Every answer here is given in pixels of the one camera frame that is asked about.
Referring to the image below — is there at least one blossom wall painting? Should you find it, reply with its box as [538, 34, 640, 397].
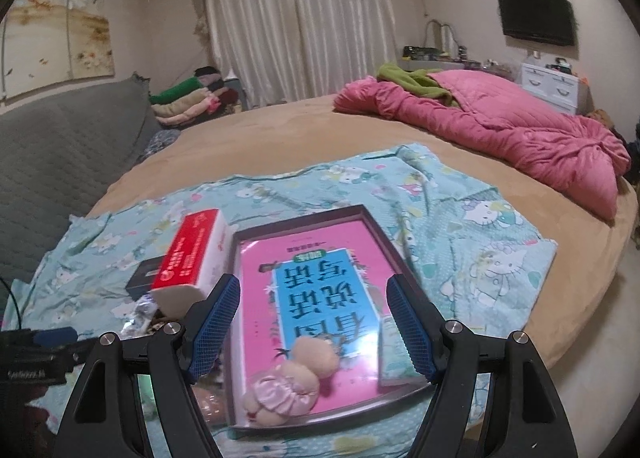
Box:
[0, 0, 116, 102]

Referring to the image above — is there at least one clear plastic packet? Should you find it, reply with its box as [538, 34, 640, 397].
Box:
[120, 295, 166, 339]

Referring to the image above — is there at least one green blanket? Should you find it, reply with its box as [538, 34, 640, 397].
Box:
[376, 63, 453, 104]

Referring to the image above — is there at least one white pleated curtain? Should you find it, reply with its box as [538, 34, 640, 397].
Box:
[200, 0, 416, 109]

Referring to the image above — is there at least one beige round bed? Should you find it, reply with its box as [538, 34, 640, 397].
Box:
[85, 91, 640, 374]

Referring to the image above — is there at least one grey quilted headboard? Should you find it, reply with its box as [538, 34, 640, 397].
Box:
[0, 73, 161, 289]

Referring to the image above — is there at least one dark floral cloth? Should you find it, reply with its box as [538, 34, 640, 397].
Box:
[140, 131, 181, 160]

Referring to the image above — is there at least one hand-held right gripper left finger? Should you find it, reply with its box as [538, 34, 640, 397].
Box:
[59, 273, 242, 458]

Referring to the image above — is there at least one pink quilt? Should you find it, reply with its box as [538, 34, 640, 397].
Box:
[332, 69, 632, 226]

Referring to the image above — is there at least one black wall television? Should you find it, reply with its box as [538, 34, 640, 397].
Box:
[496, 0, 576, 46]

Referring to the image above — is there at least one cat print blue blanket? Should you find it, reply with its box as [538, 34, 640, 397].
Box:
[0, 141, 558, 458]

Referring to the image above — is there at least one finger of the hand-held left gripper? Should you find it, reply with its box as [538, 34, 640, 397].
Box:
[32, 328, 101, 366]

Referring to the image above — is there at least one dark bag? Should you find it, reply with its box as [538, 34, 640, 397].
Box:
[622, 123, 640, 174]

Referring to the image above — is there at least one black cable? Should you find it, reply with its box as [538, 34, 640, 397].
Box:
[0, 277, 23, 335]

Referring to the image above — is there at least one stack of folded clothes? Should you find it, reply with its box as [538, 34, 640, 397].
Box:
[149, 67, 246, 126]

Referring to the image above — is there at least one small plush doll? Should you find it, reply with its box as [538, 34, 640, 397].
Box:
[242, 363, 321, 426]

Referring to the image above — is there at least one green wet wipes pack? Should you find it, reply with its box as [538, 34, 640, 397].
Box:
[377, 315, 426, 386]

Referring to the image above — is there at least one cluttered desk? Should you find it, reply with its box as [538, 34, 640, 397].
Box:
[402, 21, 516, 76]

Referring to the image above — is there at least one white drawer cabinet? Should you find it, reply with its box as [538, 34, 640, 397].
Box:
[520, 61, 591, 115]

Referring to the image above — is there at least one pink book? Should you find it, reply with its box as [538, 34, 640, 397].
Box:
[220, 205, 436, 439]
[235, 218, 426, 426]

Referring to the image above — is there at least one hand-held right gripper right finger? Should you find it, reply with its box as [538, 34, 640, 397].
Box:
[386, 274, 568, 458]

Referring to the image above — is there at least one red tissue pack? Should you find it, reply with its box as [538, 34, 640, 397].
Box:
[149, 208, 232, 319]

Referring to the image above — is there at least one black cardboard box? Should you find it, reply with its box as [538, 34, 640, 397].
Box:
[125, 254, 168, 299]

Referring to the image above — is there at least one brown cloth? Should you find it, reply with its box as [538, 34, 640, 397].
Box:
[587, 108, 617, 133]

